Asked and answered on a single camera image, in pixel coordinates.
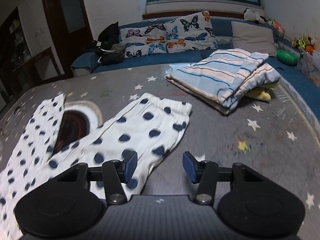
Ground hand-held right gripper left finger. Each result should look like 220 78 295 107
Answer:
51 151 139 205

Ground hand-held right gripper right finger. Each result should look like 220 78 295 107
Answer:
182 151 272 205

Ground white polka dot pants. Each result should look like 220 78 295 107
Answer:
0 92 193 240

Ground grey star tablecloth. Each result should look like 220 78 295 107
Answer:
0 64 320 240

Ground round built-in table heater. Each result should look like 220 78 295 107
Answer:
52 101 103 155

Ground striped folded blanket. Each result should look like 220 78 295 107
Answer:
166 49 280 115

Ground yellow cloth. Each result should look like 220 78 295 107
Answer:
246 81 278 102

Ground blue sofa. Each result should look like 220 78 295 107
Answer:
71 17 320 88

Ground grey bag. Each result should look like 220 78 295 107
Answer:
100 44 126 65

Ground butterfly print pillow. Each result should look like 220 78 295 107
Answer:
119 24 167 58
164 10 218 53

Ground black jacket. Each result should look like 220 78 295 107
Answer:
85 22 120 55

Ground dark wooden side table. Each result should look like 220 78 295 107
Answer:
12 46 63 90

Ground grey pillow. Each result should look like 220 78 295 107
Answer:
231 21 277 57

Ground green bowl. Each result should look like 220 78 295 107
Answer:
276 49 299 65

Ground clear storage box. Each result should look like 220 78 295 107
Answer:
301 51 320 81

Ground dark wooden door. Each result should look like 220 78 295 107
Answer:
40 0 94 53

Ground black and white plush toy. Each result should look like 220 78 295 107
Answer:
244 8 267 23

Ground pink plush toy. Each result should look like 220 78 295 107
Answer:
266 19 285 34

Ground group of small plush toys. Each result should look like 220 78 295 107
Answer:
291 36 316 55

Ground dark wooden display cabinet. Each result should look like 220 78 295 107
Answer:
0 6 32 105

